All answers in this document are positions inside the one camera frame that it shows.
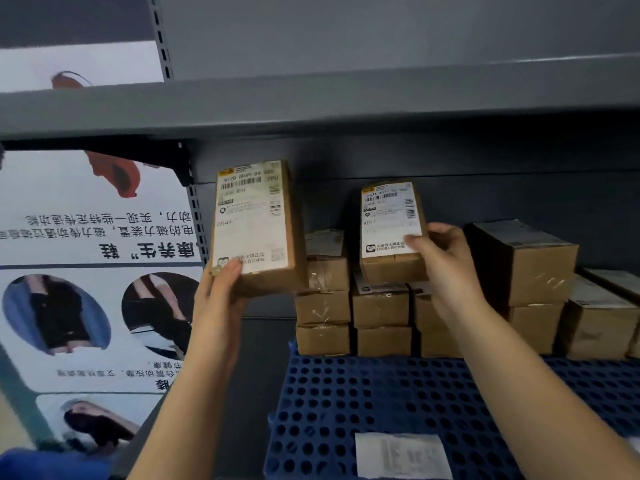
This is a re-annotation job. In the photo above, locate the white paper slip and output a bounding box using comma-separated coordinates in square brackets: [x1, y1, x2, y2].
[354, 433, 454, 480]

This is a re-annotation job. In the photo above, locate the grey slotted shelf upright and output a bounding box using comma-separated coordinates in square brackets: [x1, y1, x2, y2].
[148, 0, 211, 268]

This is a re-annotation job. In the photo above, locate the person's left hand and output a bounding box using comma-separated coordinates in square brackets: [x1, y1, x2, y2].
[191, 259, 250, 368]

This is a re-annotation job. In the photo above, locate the person's left forearm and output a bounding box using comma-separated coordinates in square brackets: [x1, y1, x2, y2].
[127, 345, 241, 480]

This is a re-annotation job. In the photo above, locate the grey metal shelf board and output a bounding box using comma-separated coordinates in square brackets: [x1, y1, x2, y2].
[0, 54, 640, 141]

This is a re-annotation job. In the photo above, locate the person's right hand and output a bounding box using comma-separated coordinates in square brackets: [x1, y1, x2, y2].
[403, 223, 490, 323]

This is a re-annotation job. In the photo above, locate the large labelled cardboard parcel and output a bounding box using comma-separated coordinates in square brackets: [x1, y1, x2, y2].
[209, 160, 310, 297]

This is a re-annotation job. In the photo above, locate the stack of brown cardboard boxes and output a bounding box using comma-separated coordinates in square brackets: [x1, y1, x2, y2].
[294, 219, 640, 361]

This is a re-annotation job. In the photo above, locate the white printed poster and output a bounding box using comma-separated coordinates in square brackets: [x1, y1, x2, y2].
[0, 41, 207, 458]

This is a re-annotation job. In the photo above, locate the person's right forearm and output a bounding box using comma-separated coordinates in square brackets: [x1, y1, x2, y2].
[442, 297, 640, 480]

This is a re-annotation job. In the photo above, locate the small labelled cardboard parcel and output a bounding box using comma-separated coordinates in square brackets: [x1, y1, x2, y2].
[359, 182, 431, 285]

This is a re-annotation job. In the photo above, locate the blue perforated plastic mat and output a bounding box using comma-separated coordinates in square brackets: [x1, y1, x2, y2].
[263, 340, 640, 480]

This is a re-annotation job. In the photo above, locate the black shelf bracket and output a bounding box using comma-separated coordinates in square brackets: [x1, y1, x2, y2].
[0, 139, 194, 188]

